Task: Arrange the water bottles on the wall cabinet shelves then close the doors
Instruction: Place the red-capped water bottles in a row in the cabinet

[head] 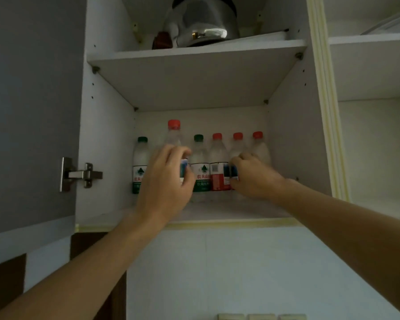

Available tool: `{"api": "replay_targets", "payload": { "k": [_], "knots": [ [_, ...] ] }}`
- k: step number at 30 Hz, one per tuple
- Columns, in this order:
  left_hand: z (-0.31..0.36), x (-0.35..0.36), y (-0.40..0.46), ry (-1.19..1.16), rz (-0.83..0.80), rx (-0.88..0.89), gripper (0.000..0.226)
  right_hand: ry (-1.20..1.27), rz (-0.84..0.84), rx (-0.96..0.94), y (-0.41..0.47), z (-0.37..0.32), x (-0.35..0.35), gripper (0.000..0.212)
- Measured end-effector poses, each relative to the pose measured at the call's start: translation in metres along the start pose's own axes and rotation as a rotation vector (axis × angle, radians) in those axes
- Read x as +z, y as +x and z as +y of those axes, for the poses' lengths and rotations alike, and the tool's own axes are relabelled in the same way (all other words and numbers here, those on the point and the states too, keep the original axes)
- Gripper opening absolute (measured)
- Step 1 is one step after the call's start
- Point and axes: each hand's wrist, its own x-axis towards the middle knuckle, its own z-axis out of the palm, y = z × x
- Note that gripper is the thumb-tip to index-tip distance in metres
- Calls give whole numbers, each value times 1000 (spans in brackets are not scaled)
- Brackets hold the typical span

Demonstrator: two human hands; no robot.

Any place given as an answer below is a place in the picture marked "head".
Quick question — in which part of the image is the person's right hand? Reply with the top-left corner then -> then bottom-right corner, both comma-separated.
229,152 -> 287,202

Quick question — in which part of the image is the person's left hand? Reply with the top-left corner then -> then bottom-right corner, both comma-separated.
135,144 -> 196,227

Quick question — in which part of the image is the group of bottles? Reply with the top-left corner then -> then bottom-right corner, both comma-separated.
132,131 -> 272,202

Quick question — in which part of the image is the white wall cabinet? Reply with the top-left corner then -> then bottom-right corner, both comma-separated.
74,0 -> 400,234

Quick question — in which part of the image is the person's left forearm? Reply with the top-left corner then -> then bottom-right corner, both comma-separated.
0,209 -> 169,320

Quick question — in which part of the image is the person's right forearm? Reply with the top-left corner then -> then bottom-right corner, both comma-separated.
270,178 -> 400,310

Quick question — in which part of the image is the cupboard door hinge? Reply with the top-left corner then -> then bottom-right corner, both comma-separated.
59,157 -> 104,193

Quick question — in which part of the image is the dark brown bowl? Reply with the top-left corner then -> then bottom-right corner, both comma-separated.
152,31 -> 172,50

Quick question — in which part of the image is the grey wall cabinet door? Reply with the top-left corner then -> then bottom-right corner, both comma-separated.
0,0 -> 87,269

